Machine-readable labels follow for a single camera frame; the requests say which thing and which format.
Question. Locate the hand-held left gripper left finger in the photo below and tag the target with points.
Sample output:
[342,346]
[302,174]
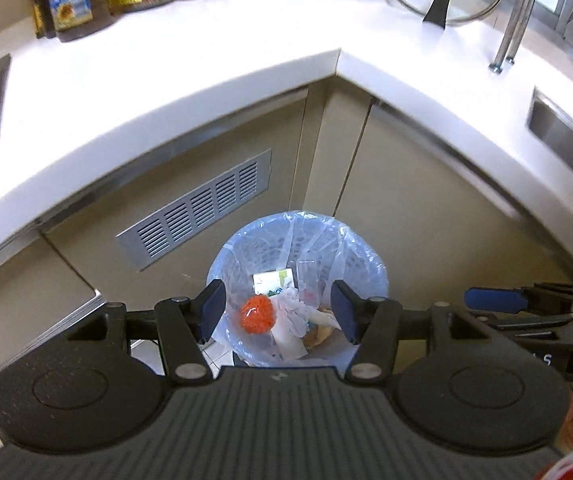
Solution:
[214,310]

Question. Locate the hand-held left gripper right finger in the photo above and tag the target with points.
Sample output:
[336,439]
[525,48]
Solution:
[344,310]

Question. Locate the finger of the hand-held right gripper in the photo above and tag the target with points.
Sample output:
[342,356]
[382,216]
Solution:
[521,321]
[496,298]

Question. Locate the orange mesh scrubber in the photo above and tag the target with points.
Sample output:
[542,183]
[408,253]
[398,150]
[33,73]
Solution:
[256,314]

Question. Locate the white tissue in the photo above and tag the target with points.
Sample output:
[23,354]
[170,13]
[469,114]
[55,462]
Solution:
[291,310]

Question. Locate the blue lined wastebasket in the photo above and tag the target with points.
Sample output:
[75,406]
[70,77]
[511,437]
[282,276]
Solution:
[246,260]

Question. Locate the white green medicine box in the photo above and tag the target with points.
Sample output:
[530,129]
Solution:
[272,281]

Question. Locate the grey cabinet vent grille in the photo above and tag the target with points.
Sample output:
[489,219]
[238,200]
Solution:
[191,210]

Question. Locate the beige kitchen cabinet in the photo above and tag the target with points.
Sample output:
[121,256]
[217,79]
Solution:
[416,185]

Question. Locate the stainless steel sink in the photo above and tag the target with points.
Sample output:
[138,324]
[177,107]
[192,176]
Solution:
[566,130]

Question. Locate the blue-label cooking oil bottle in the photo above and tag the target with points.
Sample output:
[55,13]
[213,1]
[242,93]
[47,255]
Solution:
[74,5]

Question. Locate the small dark sauce bottle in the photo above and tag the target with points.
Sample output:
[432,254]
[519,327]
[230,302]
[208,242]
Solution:
[36,15]

